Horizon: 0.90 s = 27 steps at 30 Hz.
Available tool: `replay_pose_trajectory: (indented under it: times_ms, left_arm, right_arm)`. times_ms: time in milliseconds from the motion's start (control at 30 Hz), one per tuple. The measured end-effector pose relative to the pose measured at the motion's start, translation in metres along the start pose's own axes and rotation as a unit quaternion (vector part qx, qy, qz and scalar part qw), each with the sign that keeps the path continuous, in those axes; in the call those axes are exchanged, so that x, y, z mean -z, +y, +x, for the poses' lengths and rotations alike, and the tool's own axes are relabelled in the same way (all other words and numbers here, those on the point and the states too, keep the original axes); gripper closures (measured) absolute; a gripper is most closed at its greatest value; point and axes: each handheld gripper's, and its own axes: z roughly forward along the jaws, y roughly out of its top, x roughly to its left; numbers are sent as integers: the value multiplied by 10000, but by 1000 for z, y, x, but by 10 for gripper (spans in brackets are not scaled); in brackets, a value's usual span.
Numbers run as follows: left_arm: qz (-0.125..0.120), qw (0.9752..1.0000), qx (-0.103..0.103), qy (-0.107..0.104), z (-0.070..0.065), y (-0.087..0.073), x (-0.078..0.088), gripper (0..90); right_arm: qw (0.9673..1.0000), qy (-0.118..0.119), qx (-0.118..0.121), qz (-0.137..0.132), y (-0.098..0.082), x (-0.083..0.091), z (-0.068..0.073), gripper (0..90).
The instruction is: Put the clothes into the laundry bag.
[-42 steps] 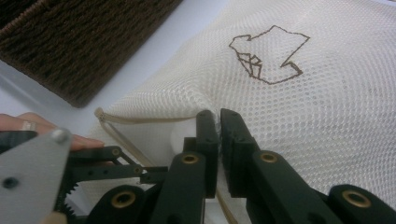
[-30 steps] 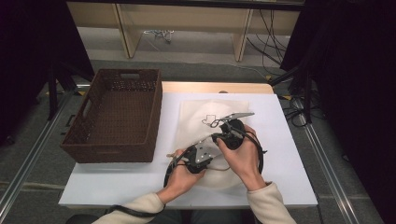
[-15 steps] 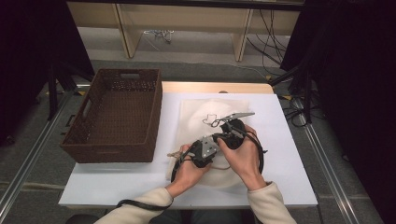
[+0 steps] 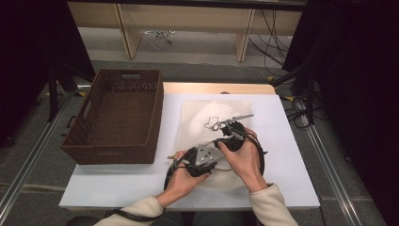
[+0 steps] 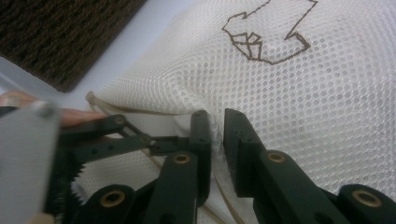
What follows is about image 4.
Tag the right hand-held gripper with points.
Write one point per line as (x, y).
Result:
(235, 138)

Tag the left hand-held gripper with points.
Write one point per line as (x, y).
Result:
(205, 157)

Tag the cream mesh laundry bag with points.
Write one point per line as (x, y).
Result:
(194, 116)

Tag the brown woven basket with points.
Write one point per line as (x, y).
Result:
(122, 119)

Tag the person's right hand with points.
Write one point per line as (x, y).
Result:
(246, 166)

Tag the person's left hand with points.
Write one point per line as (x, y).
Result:
(182, 185)

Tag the person's dark trousers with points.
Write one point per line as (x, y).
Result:
(219, 219)

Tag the black metal stand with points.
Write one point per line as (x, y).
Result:
(52, 94)
(310, 94)

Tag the wooden shelf unit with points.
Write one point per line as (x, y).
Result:
(188, 19)

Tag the black curtain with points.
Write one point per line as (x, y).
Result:
(25, 47)
(360, 78)

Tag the metal floor rail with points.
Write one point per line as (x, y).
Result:
(329, 169)
(37, 150)

